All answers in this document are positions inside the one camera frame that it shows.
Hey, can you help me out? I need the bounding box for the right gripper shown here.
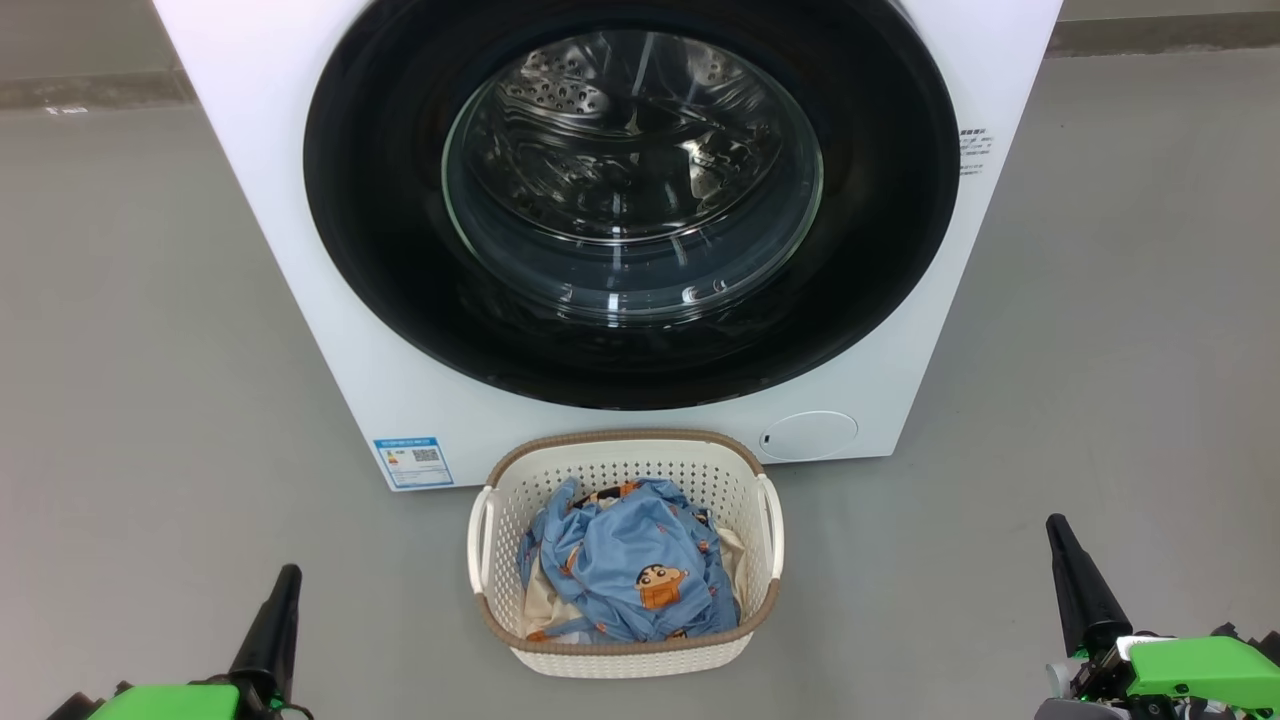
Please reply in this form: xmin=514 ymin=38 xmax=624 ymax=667
xmin=1035 ymin=514 xmax=1280 ymax=720

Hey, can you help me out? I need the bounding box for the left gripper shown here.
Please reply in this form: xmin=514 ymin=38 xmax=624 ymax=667
xmin=45 ymin=565 xmax=311 ymax=720

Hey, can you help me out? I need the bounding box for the cream pale yellow garment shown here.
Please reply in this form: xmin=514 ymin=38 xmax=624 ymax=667
xmin=522 ymin=520 xmax=747 ymax=641

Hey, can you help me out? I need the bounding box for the blue cartoon print garment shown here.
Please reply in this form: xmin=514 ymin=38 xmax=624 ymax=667
xmin=517 ymin=478 xmax=743 ymax=643

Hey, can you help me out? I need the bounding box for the round washing machine door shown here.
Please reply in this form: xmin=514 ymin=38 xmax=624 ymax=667
xmin=303 ymin=0 xmax=961 ymax=411

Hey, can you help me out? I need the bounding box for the white front-load washing machine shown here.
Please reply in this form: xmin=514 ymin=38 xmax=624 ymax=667
xmin=152 ymin=0 xmax=1063 ymax=493

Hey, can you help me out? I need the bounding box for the blue energy label sticker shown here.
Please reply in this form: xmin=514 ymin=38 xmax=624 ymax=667
xmin=373 ymin=436 xmax=455 ymax=490

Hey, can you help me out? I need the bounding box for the round white filter cover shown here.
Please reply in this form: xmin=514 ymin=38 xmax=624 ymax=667
xmin=757 ymin=411 xmax=859 ymax=463

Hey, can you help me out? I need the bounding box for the cream perforated laundry basket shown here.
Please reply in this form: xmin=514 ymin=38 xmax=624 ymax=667
xmin=467 ymin=430 xmax=785 ymax=679

